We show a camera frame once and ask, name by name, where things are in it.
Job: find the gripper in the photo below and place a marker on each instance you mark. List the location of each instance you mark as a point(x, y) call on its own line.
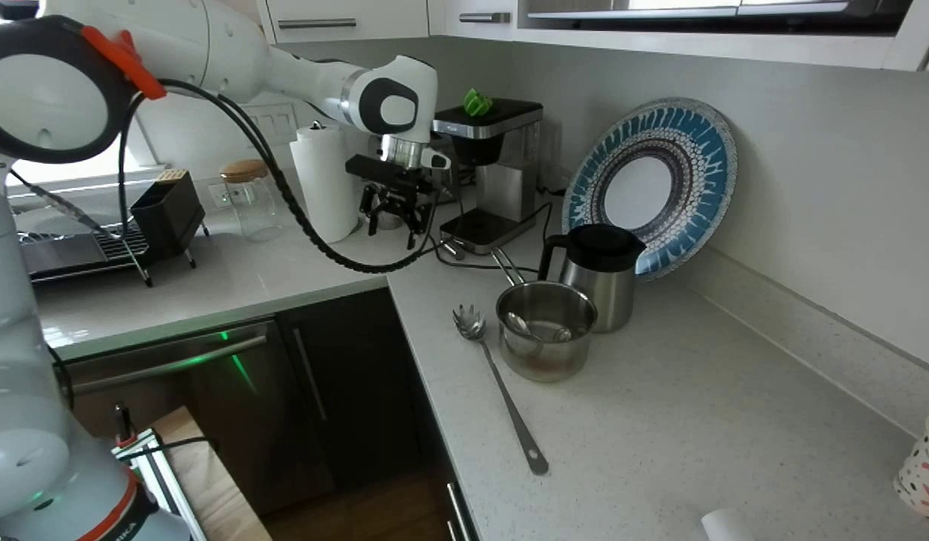
point(404, 182)

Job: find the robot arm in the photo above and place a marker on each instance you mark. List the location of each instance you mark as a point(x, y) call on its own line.
point(231, 52)

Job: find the silver cylinder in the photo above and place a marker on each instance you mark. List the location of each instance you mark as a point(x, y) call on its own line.
point(389, 222)

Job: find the steel pot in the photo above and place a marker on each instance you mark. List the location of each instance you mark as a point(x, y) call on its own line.
point(547, 353)

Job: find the white paper towel roll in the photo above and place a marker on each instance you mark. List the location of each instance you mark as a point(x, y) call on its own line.
point(325, 180)

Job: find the silver black coffee maker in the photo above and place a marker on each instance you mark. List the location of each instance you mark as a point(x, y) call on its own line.
point(505, 165)

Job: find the green object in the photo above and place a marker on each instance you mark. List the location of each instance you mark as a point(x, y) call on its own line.
point(477, 103)

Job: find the glass jar with wooden lid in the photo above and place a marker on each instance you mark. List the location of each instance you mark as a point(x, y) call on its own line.
point(254, 207)

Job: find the dark cabinet door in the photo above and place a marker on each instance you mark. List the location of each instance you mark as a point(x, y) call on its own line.
point(366, 391)

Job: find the white upper cabinet door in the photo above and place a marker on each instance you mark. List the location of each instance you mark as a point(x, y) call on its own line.
point(344, 11)

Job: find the steel carafe with black lid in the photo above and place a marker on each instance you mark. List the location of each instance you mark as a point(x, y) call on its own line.
point(603, 282)

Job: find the metal pasta spoon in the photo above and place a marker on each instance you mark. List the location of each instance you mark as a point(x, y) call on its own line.
point(509, 406)

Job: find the black utensil holder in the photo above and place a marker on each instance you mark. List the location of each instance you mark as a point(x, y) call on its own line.
point(167, 214)

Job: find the dishwasher door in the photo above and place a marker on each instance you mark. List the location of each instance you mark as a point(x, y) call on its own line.
point(231, 421)

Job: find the blue patterned plate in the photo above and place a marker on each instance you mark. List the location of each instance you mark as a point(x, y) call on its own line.
point(697, 150)

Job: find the black dish rack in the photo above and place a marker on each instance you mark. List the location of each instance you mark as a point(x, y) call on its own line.
point(73, 252)

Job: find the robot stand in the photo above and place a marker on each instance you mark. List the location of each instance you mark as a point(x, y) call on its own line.
point(209, 481)

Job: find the range hood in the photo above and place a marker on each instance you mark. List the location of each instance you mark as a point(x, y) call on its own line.
point(719, 13)

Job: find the white cup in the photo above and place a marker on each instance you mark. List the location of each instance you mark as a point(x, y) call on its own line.
point(727, 526)

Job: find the speckled paper cup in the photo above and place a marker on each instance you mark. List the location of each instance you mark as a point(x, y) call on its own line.
point(926, 473)

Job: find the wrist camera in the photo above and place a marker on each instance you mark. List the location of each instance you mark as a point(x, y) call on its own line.
point(365, 169)

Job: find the wall switch plate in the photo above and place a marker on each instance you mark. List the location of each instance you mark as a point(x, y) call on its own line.
point(272, 124)

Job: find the wall socket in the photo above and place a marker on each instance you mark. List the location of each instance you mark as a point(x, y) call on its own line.
point(225, 195)

